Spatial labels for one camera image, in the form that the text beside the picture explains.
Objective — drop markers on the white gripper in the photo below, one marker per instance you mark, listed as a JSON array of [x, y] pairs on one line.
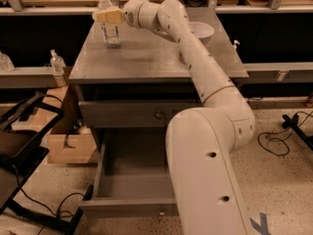
[[130, 13]]

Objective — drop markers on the clear plastic water bottle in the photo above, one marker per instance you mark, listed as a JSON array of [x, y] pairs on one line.
[[110, 31]]

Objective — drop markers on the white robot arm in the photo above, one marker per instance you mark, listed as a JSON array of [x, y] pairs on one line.
[[198, 141]]

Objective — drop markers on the clear sanitizer pump bottle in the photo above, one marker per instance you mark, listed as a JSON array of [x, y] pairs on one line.
[[58, 64]]

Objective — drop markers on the grey wooden drawer cabinet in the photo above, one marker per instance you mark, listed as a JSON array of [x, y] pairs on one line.
[[145, 67]]

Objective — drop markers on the grey top drawer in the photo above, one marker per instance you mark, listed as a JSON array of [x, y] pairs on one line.
[[117, 114]]

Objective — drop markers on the grey open middle drawer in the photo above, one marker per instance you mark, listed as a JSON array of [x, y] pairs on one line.
[[132, 176]]

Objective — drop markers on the white ceramic bowl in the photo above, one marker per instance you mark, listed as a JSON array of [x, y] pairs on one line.
[[202, 31]]

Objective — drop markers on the cardboard box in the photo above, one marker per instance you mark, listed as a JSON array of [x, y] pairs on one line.
[[69, 141]]

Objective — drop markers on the black metal cart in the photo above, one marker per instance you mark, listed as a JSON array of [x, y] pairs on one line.
[[20, 155]]

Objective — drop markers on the black stand base right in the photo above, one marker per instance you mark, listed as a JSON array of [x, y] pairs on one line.
[[292, 122]]

